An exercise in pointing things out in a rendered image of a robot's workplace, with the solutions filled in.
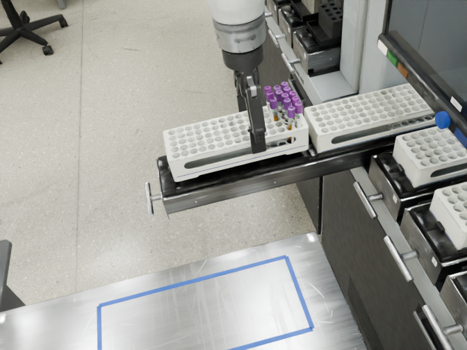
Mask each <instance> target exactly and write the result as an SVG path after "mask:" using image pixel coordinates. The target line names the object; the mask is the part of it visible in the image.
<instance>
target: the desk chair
mask: <svg viewBox="0 0 467 350"><path fill-rule="evenodd" d="M0 1H1V4H2V6H3V8H4V10H5V12H6V14H7V17H8V19H9V21H10V23H11V25H12V27H8V28H0V37H3V36H6V37H5V38H4V39H3V40H2V41H1V42H0V53H1V52H2V51H3V50H4V49H6V48H7V47H9V46H10V45H11V44H12V43H13V42H14V41H16V40H17V39H18V38H20V37H23V38H26V39H28V40H30V41H33V42H35V43H38V44H40V45H43V46H44V47H42V50H43V53H44V55H45V56H47V55H50V54H53V50H52V48H51V46H50V45H49V46H47V44H48V42H47V41H46V40H45V39H44V38H42V37H40V36H39V35H37V34H35V33H33V32H32V31H34V30H35V29H38V28H41V27H43V26H46V25H49V24H52V23H54V22H57V21H59V24H60V26H61V28H64V26H68V24H67V21H66V19H65V18H64V17H63V15H62V14H59V15H54V16H50V17H46V18H44V19H39V20H36V21H34V22H30V17H29V16H27V14H26V11H24V10H23V11H21V13H20V16H19V15H18V13H17V11H16V10H15V8H14V6H13V4H12V2H11V0H0Z"/></svg>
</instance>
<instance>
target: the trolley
mask: <svg viewBox="0 0 467 350"><path fill-rule="evenodd" d="M0 350H368V347H367V345H366V343H365V340H364V338H363V336H362V334H361V331H360V330H359V327H358V325H357V322H356V320H355V318H354V315H353V314H352V311H351V309H350V307H349V304H348V302H347V300H346V298H345V295H344V294H343V291H342V289H341V286H340V284H339V282H338V279H337V278H336V275H335V273H334V271H333V268H332V266H331V264H330V261H329V259H328V257H327V254H326V253H325V250H324V248H323V246H322V243H321V241H320V238H319V237H318V234H317V232H316V231H311V232H308V233H303V234H300V235H295V236H292V237H287V238H284V239H281V240H276V241H273V242H268V243H265V244H260V245H257V246H254V247H250V248H246V249H241V250H238V251H234V252H231V253H226V254H222V255H219V256H215V257H212V258H207V259H203V260H199V261H196V262H191V263H188V264H184V265H180V266H177V267H172V268H169V269H164V270H161V271H158V272H153V273H150V274H145V275H142V276H137V277H134V278H130V279H126V280H123V281H118V282H116V283H111V284H108V285H103V286H99V287H95V288H92V289H89V290H84V291H81V292H76V293H73V294H68V295H65V296H62V297H57V298H54V299H49V300H46V301H41V302H38V303H33V304H31V305H27V306H22V307H19V308H15V309H12V310H7V311H3V312H0Z"/></svg>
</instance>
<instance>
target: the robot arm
mask: <svg viewBox="0 0 467 350"><path fill-rule="evenodd" d="M205 1H206V2H207V4H208V6H209V8H210V10H211V14H212V21H213V25H214V30H215V34H216V38H217V39H216V41H218V44H219V48H221V49H222V57H223V61H224V64H225V65H226V67H228V68H229V69H232V70H233V79H234V86H235V88H236V93H237V94H239V95H237V102H238V112H243V111H246V110H247V114H248V117H249V123H250V126H249V128H248V129H247V132H249V137H250V142H251V148H252V154H256V153H261V152H264V151H266V143H265V132H266V130H267V129H266V127H265V120H264V114H263V106H262V101H261V86H260V85H259V84H258V81H257V80H258V74H257V71H256V70H255V71H254V69H255V68H256V67H257V66H259V65H260V64H261V63H262V61H263V43H264V41H265V38H266V33H265V11H264V2H265V0H205Z"/></svg>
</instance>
